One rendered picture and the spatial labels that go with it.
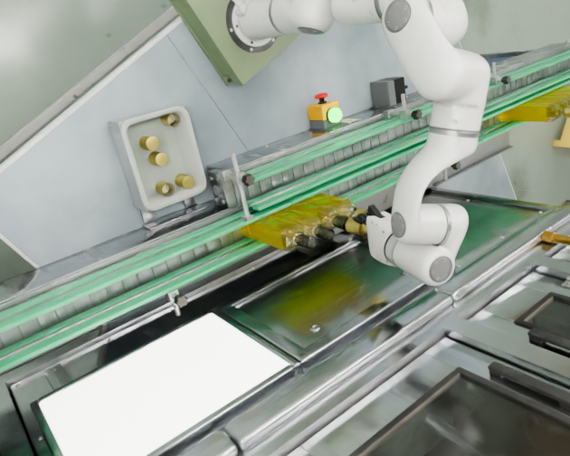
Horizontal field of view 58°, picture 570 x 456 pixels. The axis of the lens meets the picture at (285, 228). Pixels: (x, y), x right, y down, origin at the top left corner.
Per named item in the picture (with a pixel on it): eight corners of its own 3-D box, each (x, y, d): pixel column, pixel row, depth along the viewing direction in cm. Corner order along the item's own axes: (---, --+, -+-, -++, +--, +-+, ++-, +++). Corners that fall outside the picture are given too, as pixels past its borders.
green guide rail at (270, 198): (242, 206, 135) (259, 211, 129) (241, 203, 135) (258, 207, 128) (577, 67, 223) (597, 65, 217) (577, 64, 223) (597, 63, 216)
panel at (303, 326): (33, 414, 104) (81, 521, 77) (28, 402, 102) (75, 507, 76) (356, 243, 149) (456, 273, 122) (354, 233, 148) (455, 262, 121)
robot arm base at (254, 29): (213, 11, 126) (243, 2, 113) (242, -27, 128) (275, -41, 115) (255, 57, 134) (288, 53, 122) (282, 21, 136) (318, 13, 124)
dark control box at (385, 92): (371, 106, 174) (390, 107, 167) (368, 82, 171) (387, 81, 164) (388, 100, 178) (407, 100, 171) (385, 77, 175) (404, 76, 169)
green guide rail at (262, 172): (235, 179, 132) (252, 183, 126) (234, 175, 132) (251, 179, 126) (577, 49, 220) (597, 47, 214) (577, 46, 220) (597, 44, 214)
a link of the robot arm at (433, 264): (435, 208, 89) (479, 208, 93) (401, 195, 99) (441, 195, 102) (422, 290, 93) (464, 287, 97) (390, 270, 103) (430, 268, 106)
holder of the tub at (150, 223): (140, 226, 134) (152, 232, 128) (107, 121, 124) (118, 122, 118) (198, 204, 142) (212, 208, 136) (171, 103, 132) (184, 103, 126)
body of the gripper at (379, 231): (421, 266, 108) (391, 250, 118) (417, 220, 104) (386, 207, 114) (390, 277, 105) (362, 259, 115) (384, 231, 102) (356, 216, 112)
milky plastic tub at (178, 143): (134, 208, 131) (147, 213, 124) (106, 121, 123) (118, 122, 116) (194, 186, 140) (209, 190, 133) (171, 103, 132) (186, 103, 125)
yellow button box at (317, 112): (309, 128, 160) (325, 129, 154) (305, 104, 157) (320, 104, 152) (326, 122, 164) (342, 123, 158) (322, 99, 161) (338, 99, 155)
